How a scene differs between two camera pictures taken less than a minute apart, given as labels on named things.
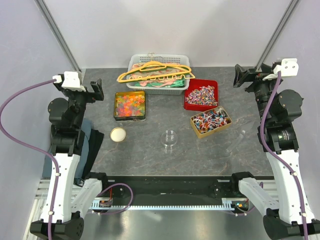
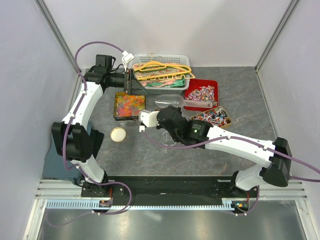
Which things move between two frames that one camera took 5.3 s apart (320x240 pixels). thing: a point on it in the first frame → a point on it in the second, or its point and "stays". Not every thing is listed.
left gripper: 91,98 → 134,87
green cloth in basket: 179,83 stays
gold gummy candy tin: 129,106 stays
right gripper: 243,75 → 178,109
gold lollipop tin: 209,121 stays
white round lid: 118,134 stays
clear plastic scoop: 242,132 → 179,100
